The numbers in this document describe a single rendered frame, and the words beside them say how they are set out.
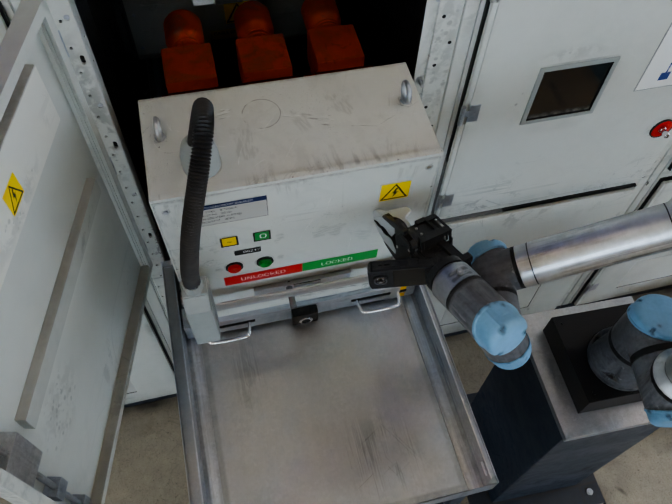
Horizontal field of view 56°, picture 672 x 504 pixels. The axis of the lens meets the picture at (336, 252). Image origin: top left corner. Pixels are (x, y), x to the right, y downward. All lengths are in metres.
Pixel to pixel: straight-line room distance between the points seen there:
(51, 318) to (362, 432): 0.67
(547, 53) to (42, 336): 1.06
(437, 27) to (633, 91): 0.55
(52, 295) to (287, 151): 0.45
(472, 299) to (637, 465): 1.59
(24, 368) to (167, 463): 1.27
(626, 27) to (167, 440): 1.82
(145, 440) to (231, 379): 0.92
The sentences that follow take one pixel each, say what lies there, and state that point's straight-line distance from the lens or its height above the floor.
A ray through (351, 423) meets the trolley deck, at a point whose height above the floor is 0.82.
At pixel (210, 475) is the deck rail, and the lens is 1.38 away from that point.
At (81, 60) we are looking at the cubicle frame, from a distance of 1.15.
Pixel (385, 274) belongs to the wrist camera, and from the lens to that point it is 1.04.
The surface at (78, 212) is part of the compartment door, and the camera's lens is 1.21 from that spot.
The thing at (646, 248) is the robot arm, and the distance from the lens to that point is 1.10.
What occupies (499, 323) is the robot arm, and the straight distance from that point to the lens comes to 0.94.
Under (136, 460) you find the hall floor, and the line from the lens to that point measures 2.31.
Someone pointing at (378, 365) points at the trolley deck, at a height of 0.82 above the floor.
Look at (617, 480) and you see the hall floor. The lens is 2.43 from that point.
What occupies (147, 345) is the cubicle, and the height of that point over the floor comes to 0.46.
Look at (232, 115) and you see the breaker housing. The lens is 1.12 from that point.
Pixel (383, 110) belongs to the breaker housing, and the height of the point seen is 1.37.
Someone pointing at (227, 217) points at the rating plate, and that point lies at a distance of 1.08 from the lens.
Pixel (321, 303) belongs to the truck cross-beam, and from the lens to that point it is 1.44.
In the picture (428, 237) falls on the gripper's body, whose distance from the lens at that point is 1.06.
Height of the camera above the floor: 2.15
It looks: 57 degrees down
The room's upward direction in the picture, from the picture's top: 3 degrees clockwise
